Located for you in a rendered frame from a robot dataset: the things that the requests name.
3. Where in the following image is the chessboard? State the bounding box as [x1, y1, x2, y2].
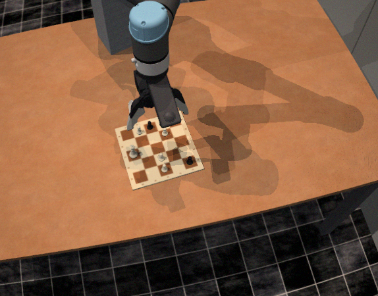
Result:
[115, 111, 204, 190]

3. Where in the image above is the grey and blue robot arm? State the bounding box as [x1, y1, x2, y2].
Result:
[127, 0, 182, 128]

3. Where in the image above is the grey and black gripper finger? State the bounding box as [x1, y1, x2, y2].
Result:
[126, 96, 145, 131]
[172, 88, 189, 114]

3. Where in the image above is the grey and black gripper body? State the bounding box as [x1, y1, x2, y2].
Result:
[134, 67, 169, 108]

